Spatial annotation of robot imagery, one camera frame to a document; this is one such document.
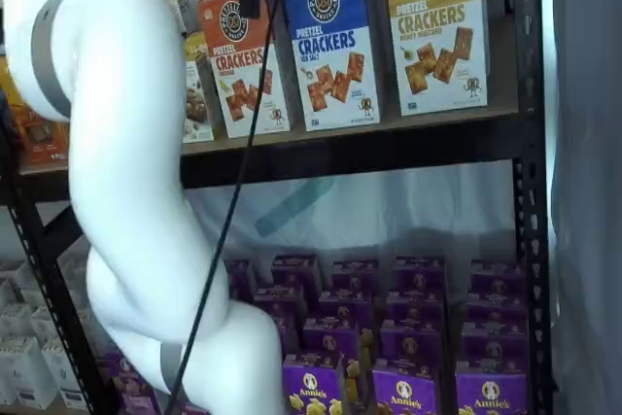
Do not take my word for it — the blue white pretzel crackers box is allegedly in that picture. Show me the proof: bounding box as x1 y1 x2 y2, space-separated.
281 0 384 133

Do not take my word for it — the purple Annie's snack box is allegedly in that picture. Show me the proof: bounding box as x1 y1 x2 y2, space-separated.
465 290 530 328
270 253 323 291
467 258 527 295
317 290 374 325
328 258 381 294
302 316 362 368
392 256 447 294
385 287 447 325
222 258 258 305
103 350 162 415
460 321 530 376
254 285 306 320
380 319 447 373

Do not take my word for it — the wooden shelf board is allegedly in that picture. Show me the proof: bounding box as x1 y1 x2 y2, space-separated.
18 103 524 178

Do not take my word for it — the orange white pretzel crackers box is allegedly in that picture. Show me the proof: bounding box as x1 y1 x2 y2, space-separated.
195 0 293 140

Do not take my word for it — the yellow snack box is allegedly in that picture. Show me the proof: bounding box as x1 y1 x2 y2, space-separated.
182 30 216 145

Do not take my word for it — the gold white pretzel crackers box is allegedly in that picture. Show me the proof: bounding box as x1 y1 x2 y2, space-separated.
381 0 490 119

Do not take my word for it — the purple Annie's box orange label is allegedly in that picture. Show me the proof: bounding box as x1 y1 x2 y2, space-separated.
283 360 342 415

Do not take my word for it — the pale cardboard box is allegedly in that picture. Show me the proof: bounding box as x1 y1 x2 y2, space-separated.
167 0 194 36

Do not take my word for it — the black metal shelf rack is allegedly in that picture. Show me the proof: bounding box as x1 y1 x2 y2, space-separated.
0 0 556 415

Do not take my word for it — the purple Annie's box brown label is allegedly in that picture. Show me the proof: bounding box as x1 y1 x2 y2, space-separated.
370 364 439 415

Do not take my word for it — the orange brownie mix box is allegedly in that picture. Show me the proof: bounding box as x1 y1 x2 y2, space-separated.
9 88 70 177

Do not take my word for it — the purple Annie's box teal label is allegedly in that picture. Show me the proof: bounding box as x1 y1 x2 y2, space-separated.
455 369 530 415

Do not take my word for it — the white carton box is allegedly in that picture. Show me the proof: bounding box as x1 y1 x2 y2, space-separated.
0 335 58 412
41 338 89 410
28 304 68 347
0 301 36 342

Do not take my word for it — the yellow orange box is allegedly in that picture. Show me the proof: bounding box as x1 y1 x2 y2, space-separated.
0 56 24 96

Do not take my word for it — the blue tape strip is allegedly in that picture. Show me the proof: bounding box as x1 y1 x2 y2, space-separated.
254 175 337 240

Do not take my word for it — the black cable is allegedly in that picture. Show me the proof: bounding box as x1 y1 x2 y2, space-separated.
164 0 298 415

